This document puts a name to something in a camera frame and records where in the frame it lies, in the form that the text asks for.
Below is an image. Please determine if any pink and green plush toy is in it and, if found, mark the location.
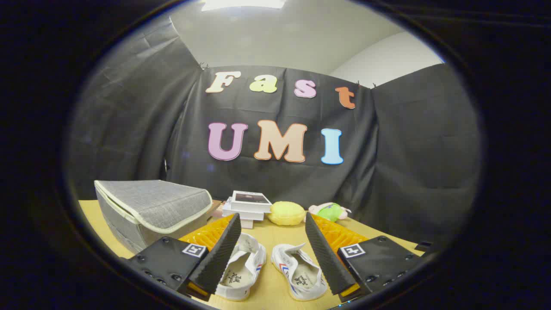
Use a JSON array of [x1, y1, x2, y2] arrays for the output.
[[308, 202, 352, 223]]

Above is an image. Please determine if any grey fabric storage box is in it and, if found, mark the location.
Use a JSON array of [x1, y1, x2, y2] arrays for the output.
[[94, 180, 214, 254]]

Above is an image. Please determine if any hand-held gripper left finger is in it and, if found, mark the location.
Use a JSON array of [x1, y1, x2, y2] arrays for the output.
[[123, 213, 242, 302]]

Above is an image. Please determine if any white canvas shoe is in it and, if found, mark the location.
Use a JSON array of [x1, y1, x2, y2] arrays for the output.
[[215, 232, 267, 301], [271, 243, 328, 301]]

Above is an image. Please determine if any white book with portrait cover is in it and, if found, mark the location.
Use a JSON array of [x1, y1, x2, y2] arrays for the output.
[[230, 191, 272, 214]]

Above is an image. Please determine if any plain white book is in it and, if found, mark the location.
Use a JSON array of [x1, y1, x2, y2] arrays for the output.
[[222, 201, 265, 222]]

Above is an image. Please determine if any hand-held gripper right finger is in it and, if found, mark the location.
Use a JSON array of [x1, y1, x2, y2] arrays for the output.
[[304, 211, 425, 303]]

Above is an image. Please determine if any yellow round plush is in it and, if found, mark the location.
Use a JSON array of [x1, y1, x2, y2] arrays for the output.
[[268, 201, 306, 226]]

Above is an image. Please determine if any black backdrop cloth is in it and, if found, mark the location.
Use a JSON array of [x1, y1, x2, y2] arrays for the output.
[[67, 17, 480, 250]]

